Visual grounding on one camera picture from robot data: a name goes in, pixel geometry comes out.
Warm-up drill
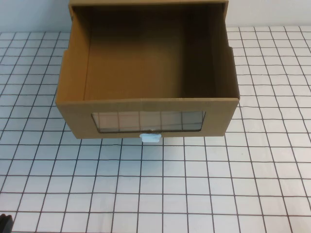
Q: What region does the white plastic drawer handle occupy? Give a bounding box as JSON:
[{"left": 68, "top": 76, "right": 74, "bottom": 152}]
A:
[{"left": 138, "top": 132, "right": 161, "bottom": 144}]

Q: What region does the cardboard drawer with wide window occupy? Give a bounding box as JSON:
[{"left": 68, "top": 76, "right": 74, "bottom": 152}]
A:
[{"left": 56, "top": 5, "right": 241, "bottom": 140}]

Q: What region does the white grid tablecloth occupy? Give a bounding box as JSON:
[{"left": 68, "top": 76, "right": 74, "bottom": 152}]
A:
[{"left": 0, "top": 25, "right": 311, "bottom": 233}]

